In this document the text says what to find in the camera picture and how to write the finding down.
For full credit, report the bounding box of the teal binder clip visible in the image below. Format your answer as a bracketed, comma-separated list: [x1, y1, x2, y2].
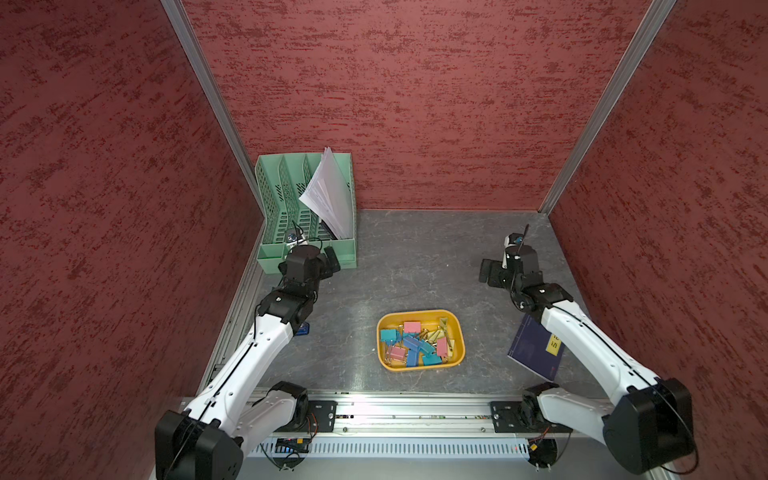
[422, 353, 443, 366]
[379, 329, 399, 345]

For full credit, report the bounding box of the navy notebook with yellow label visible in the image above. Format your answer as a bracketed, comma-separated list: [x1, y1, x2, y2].
[508, 314, 565, 382]

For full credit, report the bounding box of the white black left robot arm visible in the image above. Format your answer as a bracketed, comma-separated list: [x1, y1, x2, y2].
[154, 243, 341, 479]

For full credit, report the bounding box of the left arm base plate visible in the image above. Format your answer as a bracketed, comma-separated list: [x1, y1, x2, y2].
[303, 400, 338, 435]

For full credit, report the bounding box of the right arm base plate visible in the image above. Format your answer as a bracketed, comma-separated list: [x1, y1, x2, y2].
[489, 399, 571, 436]

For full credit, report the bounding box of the green plastic file organizer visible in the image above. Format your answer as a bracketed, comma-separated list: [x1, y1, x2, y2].
[254, 153, 357, 274]

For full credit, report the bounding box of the blue binder clip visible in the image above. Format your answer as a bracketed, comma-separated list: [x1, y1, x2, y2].
[406, 350, 420, 368]
[402, 336, 427, 352]

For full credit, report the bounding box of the pink binder clip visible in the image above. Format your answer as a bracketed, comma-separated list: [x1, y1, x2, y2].
[435, 337, 451, 360]
[403, 321, 422, 335]
[386, 346, 408, 362]

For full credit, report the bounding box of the yellow plastic storage box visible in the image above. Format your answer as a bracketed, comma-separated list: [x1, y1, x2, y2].
[376, 309, 466, 373]

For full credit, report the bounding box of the white paper stack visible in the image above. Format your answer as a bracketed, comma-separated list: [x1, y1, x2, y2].
[299, 147, 356, 240]

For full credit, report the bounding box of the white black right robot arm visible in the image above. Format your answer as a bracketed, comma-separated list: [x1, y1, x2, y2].
[479, 233, 699, 474]

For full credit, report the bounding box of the aluminium front rail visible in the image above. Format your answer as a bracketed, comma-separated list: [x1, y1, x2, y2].
[203, 389, 658, 439]

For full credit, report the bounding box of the blue stapler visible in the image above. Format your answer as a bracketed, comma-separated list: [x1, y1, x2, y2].
[295, 322, 311, 336]

